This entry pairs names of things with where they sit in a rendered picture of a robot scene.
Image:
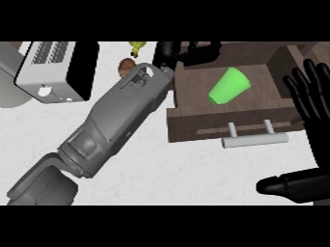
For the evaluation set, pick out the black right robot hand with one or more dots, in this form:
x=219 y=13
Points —
x=325 y=135

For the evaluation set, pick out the white and black toaster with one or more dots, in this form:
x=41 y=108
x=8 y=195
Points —
x=52 y=74

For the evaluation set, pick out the brown cupcake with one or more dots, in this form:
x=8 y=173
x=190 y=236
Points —
x=125 y=67

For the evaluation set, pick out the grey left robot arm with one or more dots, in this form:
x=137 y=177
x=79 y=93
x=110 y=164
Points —
x=110 y=119

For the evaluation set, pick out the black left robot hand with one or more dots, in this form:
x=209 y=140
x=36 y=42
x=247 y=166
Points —
x=202 y=53

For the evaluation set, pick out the green plastic cup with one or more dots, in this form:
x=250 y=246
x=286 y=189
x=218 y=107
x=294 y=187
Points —
x=228 y=87

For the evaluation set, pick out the brown wooden drawer box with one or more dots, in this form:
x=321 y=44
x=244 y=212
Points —
x=193 y=87

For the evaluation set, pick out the brown wooden drawer front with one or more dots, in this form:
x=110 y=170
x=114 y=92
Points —
x=196 y=125

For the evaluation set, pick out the yellow banana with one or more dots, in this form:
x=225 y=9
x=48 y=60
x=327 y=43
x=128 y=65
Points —
x=135 y=48

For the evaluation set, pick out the brown wooden cabinet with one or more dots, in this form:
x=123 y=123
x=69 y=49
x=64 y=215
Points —
x=258 y=51

